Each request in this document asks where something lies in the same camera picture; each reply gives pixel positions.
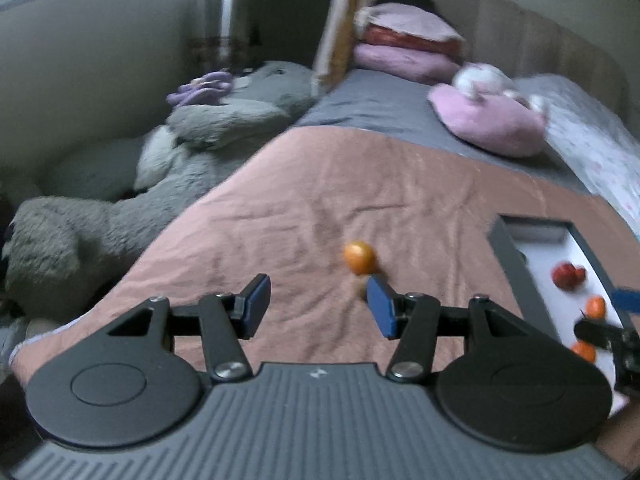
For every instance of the large grey plush toy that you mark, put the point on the large grey plush toy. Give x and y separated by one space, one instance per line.
150 160

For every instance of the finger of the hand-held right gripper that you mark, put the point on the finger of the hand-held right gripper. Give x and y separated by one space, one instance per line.
625 300
597 334

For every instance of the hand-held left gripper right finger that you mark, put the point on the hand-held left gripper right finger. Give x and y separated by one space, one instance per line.
380 310

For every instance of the orange tangerine with stem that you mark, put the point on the orange tangerine with stem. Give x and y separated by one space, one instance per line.
596 306

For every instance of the white dotted pillow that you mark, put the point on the white dotted pillow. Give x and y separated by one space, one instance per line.
590 135

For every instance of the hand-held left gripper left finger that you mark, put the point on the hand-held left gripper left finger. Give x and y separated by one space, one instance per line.
257 305

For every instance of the red round fruit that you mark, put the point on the red round fruit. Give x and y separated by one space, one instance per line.
562 276

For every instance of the dark red fruit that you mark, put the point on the dark red fruit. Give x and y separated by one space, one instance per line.
580 275

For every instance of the small orange tangerine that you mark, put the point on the small orange tangerine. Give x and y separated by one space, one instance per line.
360 257

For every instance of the grey box with white inside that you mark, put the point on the grey box with white inside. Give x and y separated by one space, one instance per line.
530 280

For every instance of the floral curtain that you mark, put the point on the floral curtain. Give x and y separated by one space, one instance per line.
215 10

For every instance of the dark wardrobe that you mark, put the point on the dark wardrobe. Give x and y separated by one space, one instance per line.
285 15

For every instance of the beige padded headboard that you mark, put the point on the beige padded headboard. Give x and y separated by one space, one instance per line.
550 35

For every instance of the yellow and white hanging cloth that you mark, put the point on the yellow and white hanging cloth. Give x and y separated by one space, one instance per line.
340 25

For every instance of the pink pillow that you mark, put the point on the pink pillow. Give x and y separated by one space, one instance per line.
405 60

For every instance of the pink-brown bedspread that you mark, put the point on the pink-brown bedspread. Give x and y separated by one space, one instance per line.
310 200

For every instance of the grey blanket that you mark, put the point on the grey blanket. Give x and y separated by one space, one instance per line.
380 105

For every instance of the red patterned pillow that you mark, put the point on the red patterned pillow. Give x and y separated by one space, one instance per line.
415 40

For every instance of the pink plush toy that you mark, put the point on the pink plush toy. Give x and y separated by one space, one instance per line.
490 120

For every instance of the purple plush toy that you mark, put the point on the purple plush toy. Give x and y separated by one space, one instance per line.
202 87

